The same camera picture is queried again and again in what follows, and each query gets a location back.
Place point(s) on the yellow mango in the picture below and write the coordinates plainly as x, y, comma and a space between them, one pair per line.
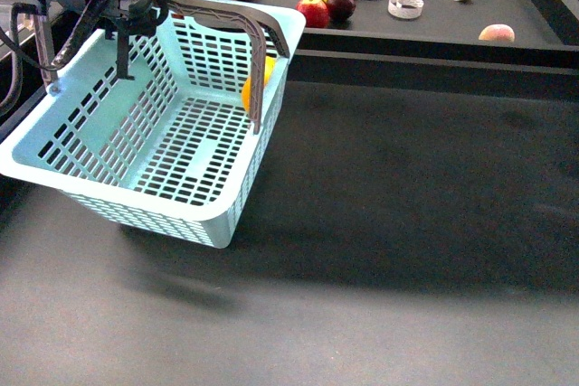
247, 86

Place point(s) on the light blue plastic basket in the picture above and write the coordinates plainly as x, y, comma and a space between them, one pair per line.
171, 150

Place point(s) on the red apple on tray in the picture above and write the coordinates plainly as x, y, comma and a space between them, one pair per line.
315, 13

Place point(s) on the dark purple plum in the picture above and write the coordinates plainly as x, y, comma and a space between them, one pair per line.
340, 10

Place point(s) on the pink peach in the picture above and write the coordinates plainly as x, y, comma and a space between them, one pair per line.
497, 33

